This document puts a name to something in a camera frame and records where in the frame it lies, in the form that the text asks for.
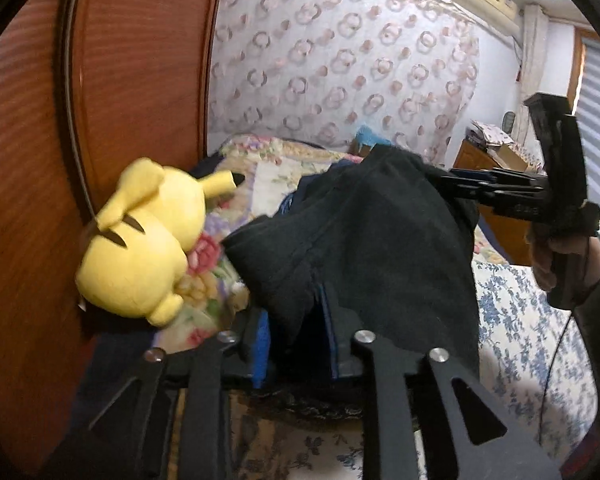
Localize cardboard box on sideboard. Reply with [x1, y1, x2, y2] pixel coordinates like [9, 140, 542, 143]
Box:
[492, 144, 529, 171]

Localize folded black circle-patterned garment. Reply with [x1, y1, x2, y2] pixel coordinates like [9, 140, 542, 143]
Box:
[230, 390, 363, 425]

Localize person's right hand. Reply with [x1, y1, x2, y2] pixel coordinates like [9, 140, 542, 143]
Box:
[527, 226, 600, 292]

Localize light blue cloth item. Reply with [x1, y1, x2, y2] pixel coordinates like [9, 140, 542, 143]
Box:
[354, 125, 392, 152]

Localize black printed t-shirt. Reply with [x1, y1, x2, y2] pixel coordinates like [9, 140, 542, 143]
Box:
[223, 146, 479, 377]

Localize yellow Pikachu plush toy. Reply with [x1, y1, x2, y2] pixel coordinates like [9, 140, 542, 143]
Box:
[76, 157, 245, 327]

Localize wooden sideboard cabinet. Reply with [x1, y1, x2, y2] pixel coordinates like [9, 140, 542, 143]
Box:
[453, 139, 532, 266]

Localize cream curtain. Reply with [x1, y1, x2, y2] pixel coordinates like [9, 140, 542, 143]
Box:
[513, 3, 548, 145]

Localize blue floral white bedsheet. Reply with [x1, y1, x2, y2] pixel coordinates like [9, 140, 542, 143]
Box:
[232, 257, 597, 479]

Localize wooden louvred wardrobe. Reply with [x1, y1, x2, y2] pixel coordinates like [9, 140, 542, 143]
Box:
[0, 0, 218, 478]

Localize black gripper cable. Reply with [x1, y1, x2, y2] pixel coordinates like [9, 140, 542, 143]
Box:
[536, 236, 594, 449]

